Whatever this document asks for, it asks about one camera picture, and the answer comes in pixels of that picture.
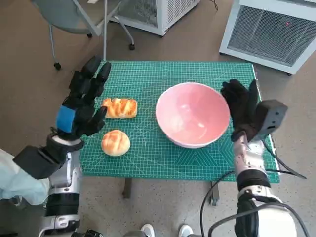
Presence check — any round toy bread bun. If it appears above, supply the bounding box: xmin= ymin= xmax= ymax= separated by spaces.
xmin=101 ymin=130 xmax=131 ymax=157

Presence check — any looped black robot cable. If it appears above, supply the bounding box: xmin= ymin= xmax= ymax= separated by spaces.
xmin=208 ymin=202 xmax=311 ymax=237

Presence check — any dark metal table leg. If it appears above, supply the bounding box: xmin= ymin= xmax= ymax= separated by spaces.
xmin=209 ymin=181 xmax=220 ymax=206
xmin=122 ymin=178 xmax=133 ymax=199

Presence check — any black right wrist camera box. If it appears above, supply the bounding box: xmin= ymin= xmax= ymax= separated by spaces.
xmin=255 ymin=100 xmax=289 ymax=136

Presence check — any grey office chair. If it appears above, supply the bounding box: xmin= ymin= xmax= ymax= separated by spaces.
xmin=31 ymin=0 xmax=136 ymax=71

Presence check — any small black device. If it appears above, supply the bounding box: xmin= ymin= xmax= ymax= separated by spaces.
xmin=81 ymin=228 xmax=104 ymax=237

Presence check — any pink bowl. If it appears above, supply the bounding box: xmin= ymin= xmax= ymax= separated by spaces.
xmin=155 ymin=82 xmax=231 ymax=149

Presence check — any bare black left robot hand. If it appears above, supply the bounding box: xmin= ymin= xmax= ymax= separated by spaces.
xmin=55 ymin=55 xmax=112 ymax=136

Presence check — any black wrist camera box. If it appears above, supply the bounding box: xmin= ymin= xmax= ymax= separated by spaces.
xmin=255 ymin=100 xmax=289 ymax=136
xmin=12 ymin=145 xmax=69 ymax=180

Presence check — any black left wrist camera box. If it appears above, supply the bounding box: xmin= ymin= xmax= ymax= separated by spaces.
xmin=12 ymin=145 xmax=69 ymax=180

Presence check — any rectangular toy bread loaf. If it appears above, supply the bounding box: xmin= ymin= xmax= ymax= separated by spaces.
xmin=102 ymin=98 xmax=138 ymax=119

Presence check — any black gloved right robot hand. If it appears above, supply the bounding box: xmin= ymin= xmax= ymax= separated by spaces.
xmin=220 ymin=79 xmax=262 ymax=143

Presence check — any green cutting mat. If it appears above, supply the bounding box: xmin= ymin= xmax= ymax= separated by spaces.
xmin=80 ymin=61 xmax=281 ymax=183

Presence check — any long black robot cable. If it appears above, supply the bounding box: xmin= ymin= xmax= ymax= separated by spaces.
xmin=199 ymin=170 xmax=237 ymax=237

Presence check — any white shoe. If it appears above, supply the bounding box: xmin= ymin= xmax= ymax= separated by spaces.
xmin=141 ymin=223 xmax=156 ymax=237
xmin=179 ymin=224 xmax=195 ymax=237

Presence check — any person's leg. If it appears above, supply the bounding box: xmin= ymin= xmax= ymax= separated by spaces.
xmin=0 ymin=148 xmax=50 ymax=207

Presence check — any large white vented cabinet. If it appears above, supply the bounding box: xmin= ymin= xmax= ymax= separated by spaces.
xmin=219 ymin=0 xmax=316 ymax=75

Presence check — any thin grey metal pole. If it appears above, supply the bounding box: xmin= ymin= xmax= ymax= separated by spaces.
xmin=102 ymin=0 xmax=109 ymax=61

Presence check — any black right camera cable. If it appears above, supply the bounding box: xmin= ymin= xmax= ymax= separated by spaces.
xmin=263 ymin=142 xmax=308 ymax=180

